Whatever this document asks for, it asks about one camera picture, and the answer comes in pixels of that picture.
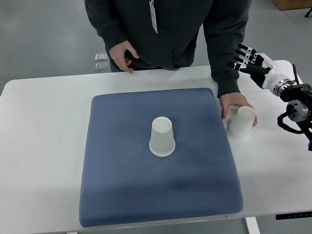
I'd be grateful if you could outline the right forearm dark sleeve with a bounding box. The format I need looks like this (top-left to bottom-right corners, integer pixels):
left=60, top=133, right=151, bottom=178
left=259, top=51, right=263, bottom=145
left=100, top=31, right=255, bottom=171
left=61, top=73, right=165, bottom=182
left=84, top=0, right=128, bottom=50

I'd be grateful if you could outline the white robotic hand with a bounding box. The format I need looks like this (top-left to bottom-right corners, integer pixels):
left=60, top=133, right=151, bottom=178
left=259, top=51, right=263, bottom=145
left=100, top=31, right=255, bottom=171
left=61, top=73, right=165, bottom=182
left=227, top=44, right=290, bottom=89

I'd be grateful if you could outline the lower metal floor plate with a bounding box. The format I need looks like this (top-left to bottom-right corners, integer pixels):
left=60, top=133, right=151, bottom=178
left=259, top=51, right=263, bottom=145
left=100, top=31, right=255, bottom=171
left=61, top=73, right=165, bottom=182
left=95, top=62, right=108, bottom=72

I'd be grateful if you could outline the black desk control panel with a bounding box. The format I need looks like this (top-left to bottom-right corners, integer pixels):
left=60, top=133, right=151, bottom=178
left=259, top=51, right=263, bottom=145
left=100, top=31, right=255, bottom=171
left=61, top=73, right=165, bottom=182
left=275, top=211, right=312, bottom=220

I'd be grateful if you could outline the blue textured cushion mat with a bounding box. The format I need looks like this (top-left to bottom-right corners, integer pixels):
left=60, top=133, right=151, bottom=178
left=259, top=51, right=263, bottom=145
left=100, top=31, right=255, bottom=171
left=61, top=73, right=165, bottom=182
left=79, top=88, right=243, bottom=227

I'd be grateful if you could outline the white paper cup on mat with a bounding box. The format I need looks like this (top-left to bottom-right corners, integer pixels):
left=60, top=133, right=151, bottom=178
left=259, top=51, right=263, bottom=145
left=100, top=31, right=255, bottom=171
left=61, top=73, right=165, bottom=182
left=149, top=117, right=176, bottom=157

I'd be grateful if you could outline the person's left hand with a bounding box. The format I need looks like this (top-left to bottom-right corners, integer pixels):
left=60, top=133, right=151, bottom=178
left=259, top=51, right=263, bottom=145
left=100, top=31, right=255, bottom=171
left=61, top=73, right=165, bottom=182
left=219, top=92, right=254, bottom=119

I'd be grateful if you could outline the left forearm dark sleeve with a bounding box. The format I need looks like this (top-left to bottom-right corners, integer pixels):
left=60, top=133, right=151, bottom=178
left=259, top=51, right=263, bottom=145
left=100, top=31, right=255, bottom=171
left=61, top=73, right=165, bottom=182
left=203, top=17, right=247, bottom=98

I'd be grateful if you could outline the white paper cup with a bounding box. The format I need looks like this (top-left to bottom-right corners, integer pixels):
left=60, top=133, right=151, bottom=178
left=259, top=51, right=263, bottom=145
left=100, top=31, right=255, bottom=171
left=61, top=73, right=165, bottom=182
left=226, top=106, right=256, bottom=141
left=149, top=117, right=176, bottom=157

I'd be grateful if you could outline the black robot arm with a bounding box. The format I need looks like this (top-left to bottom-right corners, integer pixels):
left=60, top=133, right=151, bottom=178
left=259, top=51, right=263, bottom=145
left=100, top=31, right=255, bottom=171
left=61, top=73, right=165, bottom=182
left=227, top=44, right=312, bottom=151

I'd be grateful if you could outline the white table leg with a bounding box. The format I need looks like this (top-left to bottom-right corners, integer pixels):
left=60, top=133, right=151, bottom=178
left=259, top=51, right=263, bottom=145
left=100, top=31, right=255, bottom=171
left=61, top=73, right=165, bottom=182
left=245, top=217, right=260, bottom=234

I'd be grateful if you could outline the metal floor plate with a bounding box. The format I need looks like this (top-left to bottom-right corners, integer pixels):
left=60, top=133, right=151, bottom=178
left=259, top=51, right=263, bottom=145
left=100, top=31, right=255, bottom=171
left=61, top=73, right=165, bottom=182
left=95, top=53, right=108, bottom=61
left=95, top=62, right=108, bottom=72

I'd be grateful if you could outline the brown cardboard box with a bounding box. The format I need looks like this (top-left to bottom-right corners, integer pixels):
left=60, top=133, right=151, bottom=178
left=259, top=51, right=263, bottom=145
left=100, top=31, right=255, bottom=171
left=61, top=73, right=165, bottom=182
left=273, top=0, right=312, bottom=11

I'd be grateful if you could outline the person's dark hoodie torso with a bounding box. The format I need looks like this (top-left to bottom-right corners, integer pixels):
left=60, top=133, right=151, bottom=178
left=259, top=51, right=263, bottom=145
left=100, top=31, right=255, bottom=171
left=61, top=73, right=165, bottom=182
left=84, top=0, right=253, bottom=71

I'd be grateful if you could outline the upper metal floor plate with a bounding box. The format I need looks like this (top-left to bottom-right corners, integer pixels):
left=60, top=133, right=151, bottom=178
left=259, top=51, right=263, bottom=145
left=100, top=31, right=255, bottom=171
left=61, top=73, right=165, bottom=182
left=95, top=53, right=108, bottom=61

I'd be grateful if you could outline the person's right hand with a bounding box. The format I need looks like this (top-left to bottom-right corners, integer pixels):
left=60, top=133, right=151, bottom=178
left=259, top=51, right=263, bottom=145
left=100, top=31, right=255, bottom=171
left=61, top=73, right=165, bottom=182
left=109, top=40, right=139, bottom=74

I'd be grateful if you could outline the white lanyard badge strap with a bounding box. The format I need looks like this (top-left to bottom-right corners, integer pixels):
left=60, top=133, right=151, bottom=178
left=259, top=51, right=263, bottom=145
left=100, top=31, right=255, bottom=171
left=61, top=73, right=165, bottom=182
left=149, top=0, right=158, bottom=34

